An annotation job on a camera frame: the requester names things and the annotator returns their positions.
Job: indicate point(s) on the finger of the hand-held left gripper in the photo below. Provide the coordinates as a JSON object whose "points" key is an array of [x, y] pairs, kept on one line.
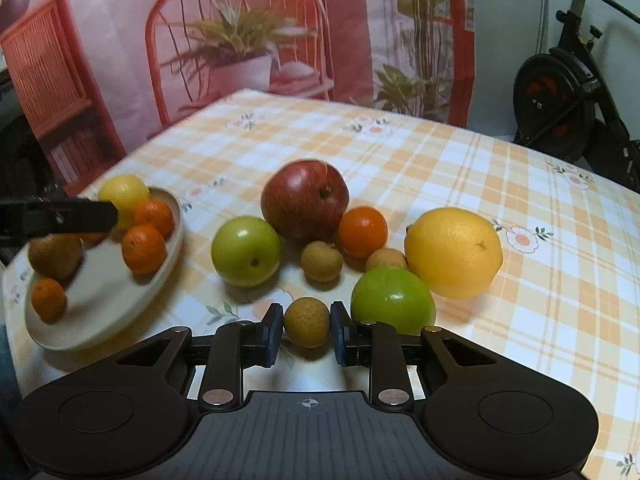
{"points": [[85, 217]]}

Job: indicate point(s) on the brown kiwi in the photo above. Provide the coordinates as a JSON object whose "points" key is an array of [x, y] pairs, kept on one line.
{"points": [[55, 257]]}

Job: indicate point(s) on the cream ceramic plate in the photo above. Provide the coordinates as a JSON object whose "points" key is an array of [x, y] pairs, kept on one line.
{"points": [[110, 300]]}

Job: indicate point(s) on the tan longan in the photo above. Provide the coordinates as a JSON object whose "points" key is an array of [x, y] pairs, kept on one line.
{"points": [[386, 259], [321, 260], [306, 322]]}

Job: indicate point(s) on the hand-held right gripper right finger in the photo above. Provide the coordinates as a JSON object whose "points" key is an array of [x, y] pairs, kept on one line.
{"points": [[340, 334]]}

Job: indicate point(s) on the dark red apple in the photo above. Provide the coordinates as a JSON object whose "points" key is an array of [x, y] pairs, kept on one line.
{"points": [[300, 200]]}

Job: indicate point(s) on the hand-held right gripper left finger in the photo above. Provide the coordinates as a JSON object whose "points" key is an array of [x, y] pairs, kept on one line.
{"points": [[274, 334]]}

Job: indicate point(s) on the large yellow lemon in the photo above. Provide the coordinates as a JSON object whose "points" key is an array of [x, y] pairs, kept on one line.
{"points": [[452, 252]]}

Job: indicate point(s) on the printed backdrop cloth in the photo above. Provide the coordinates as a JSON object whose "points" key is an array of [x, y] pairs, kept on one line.
{"points": [[100, 35]]}

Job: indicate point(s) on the orange tangerine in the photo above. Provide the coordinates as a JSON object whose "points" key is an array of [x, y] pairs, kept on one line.
{"points": [[48, 300], [154, 216], [144, 249], [92, 239], [363, 232]]}

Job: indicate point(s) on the black exercise bike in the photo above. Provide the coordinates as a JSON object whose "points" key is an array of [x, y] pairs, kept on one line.
{"points": [[555, 105]]}

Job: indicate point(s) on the orange checked floral tablecloth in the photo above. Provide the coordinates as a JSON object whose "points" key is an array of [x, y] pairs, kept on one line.
{"points": [[450, 170]]}

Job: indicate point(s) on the small yellow lemon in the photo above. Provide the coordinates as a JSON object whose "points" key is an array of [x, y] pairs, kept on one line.
{"points": [[125, 191]]}

